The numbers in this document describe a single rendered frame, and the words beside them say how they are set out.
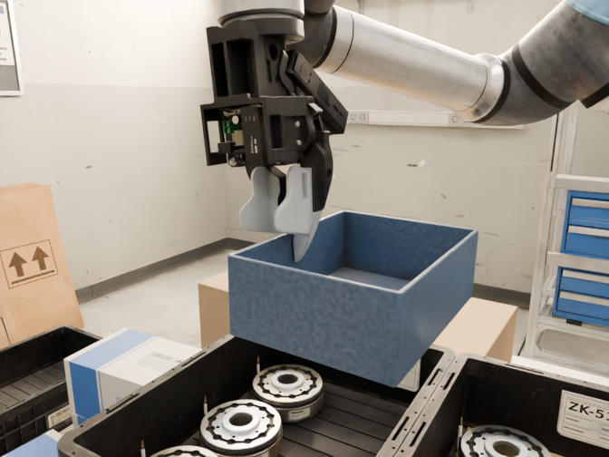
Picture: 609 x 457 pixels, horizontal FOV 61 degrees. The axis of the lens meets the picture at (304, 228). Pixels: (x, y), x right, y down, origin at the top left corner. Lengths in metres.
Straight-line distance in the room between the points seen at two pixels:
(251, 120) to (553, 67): 0.46
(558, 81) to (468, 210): 2.64
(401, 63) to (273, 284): 0.36
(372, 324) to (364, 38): 0.37
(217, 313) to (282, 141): 0.65
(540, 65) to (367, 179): 2.87
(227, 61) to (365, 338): 0.24
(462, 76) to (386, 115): 2.72
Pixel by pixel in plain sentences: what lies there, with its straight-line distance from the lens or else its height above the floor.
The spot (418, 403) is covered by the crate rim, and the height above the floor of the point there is 0.93.
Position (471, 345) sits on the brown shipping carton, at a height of 0.86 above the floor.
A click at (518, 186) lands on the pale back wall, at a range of 3.29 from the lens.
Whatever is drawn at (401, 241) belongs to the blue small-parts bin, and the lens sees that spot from 0.55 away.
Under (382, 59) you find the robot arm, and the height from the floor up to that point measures 1.30.
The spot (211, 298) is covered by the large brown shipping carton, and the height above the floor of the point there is 0.87.
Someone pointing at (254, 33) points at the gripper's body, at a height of 1.31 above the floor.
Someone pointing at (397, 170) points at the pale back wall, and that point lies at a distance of 3.48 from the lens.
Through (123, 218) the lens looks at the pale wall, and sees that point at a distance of 3.61.
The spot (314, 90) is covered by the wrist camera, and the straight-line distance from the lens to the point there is 0.50.
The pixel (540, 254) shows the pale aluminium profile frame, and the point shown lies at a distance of 2.45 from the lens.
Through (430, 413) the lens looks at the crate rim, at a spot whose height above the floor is 0.93.
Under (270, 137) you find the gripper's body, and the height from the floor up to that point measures 1.23.
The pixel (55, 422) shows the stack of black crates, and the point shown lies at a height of 0.50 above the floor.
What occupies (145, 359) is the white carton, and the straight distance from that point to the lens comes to 0.82.
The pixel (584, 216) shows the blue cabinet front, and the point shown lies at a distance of 2.40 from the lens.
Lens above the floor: 1.26
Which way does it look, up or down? 15 degrees down
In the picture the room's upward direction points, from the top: straight up
